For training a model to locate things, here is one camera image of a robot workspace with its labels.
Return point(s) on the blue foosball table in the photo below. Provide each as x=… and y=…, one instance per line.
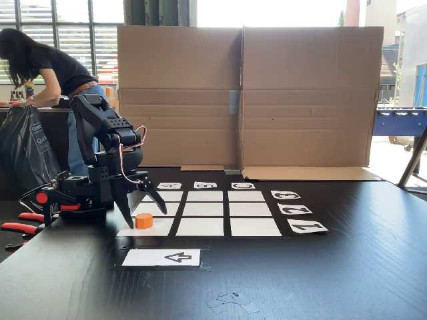
x=398, y=123

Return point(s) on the grey tape strip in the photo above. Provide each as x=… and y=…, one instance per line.
x=234, y=101
x=232, y=170

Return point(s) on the plate of food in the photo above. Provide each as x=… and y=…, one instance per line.
x=10, y=104

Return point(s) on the window with blinds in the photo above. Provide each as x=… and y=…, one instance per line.
x=73, y=30

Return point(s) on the black garbage bag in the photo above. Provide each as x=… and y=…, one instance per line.
x=23, y=150

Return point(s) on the paper label letter C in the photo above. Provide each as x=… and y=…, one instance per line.
x=243, y=186

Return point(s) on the paper label letter B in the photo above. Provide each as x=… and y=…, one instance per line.
x=205, y=185

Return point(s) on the brown cardboard panel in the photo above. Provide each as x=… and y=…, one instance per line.
x=177, y=66
x=310, y=73

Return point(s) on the white arrow paper sheet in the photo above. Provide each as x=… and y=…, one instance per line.
x=146, y=258

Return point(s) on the red black bar clamp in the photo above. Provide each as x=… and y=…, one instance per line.
x=18, y=228

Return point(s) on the paper label number 2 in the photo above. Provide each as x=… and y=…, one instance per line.
x=295, y=209

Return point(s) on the small brown bottle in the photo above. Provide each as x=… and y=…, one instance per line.
x=21, y=96
x=13, y=96

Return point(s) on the orange carton pack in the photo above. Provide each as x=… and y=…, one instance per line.
x=111, y=96

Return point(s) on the round orange token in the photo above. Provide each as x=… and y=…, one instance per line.
x=144, y=221

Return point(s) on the slanted wooden leg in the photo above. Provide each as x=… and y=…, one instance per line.
x=413, y=160

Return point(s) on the white nine-square grid sheet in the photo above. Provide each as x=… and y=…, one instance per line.
x=200, y=227

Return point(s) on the person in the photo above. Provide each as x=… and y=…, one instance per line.
x=63, y=71

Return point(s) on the paper label number 3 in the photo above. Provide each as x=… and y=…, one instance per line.
x=285, y=195

